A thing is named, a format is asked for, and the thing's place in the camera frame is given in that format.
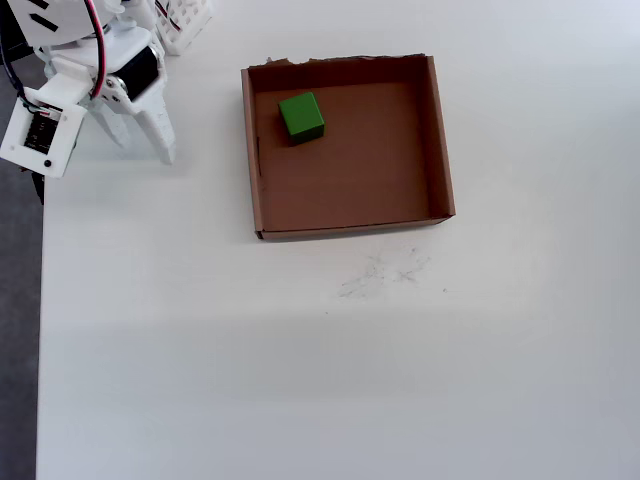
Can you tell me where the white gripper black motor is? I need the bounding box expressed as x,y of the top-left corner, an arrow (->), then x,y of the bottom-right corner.
34,29 -> 178,167

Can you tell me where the green cube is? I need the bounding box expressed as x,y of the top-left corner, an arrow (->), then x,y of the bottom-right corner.
277,91 -> 326,147

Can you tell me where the brown cardboard box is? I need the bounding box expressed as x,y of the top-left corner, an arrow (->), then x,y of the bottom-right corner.
240,53 -> 457,243

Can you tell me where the white lattice basket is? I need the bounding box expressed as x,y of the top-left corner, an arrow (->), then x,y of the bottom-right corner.
152,0 -> 214,56

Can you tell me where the white square camera mount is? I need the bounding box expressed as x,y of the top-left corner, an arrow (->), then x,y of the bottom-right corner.
0,87 -> 86,179

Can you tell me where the red and black motor cable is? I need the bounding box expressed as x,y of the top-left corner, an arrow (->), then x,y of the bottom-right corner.
82,0 -> 110,100

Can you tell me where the black camera cable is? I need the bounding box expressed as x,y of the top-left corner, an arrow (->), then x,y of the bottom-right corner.
0,27 -> 51,117

